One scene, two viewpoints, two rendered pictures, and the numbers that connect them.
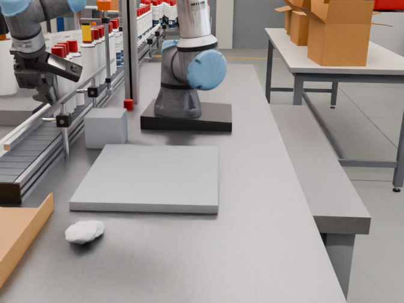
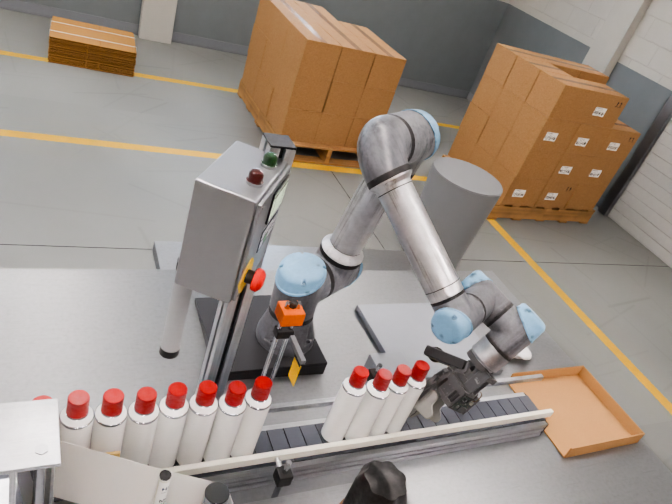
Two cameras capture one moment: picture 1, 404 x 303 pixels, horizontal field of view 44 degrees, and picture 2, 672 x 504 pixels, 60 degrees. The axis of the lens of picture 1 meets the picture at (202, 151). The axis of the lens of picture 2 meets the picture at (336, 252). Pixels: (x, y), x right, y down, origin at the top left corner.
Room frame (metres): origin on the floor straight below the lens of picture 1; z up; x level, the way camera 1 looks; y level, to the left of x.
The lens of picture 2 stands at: (2.18, 1.06, 1.88)
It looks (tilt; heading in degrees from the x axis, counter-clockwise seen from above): 32 degrees down; 235
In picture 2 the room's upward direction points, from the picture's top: 21 degrees clockwise
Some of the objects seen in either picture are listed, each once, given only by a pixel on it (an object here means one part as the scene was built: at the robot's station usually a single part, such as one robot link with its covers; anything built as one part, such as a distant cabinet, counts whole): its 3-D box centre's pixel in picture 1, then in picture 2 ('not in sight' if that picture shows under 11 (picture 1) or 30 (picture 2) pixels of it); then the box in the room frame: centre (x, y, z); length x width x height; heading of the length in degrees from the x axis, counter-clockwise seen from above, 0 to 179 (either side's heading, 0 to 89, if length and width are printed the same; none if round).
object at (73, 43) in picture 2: not in sight; (93, 46); (1.55, -4.07, 0.10); 0.64 x 0.52 x 0.20; 175
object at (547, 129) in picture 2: not in sight; (543, 138); (-1.77, -2.27, 0.57); 1.20 x 0.83 x 1.14; 0
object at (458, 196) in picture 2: not in sight; (447, 217); (-0.27, -1.39, 0.31); 0.46 x 0.46 x 0.62
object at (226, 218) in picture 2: not in sight; (235, 221); (1.86, 0.32, 1.38); 0.17 x 0.10 x 0.19; 54
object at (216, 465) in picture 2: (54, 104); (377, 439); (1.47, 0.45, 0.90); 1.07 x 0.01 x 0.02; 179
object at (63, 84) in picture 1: (60, 83); (405, 396); (1.40, 0.41, 0.98); 0.05 x 0.05 x 0.20
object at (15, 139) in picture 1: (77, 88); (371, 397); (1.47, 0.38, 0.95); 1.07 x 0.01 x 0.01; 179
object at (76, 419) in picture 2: (107, 49); (74, 437); (2.08, 0.39, 0.98); 0.05 x 0.05 x 0.20
